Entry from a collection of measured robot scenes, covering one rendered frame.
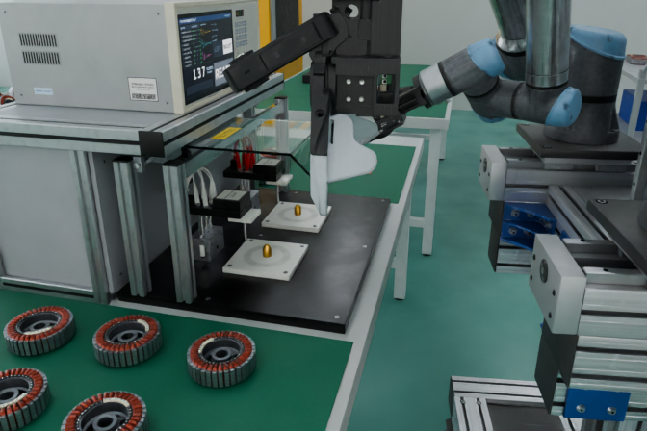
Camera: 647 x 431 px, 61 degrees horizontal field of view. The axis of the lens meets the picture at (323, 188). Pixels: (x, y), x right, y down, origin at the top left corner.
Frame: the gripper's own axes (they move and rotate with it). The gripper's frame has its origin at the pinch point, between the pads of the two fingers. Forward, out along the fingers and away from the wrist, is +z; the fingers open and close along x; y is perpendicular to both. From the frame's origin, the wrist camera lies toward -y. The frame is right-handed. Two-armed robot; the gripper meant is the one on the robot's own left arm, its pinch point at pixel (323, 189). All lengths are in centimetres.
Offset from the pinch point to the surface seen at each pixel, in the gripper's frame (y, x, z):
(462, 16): 91, 576, 14
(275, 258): -16, 53, 37
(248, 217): -21, 53, 27
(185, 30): -32, 52, -12
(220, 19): -29, 68, -13
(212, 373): -18.9, 14.7, 37.2
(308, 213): -12, 79, 37
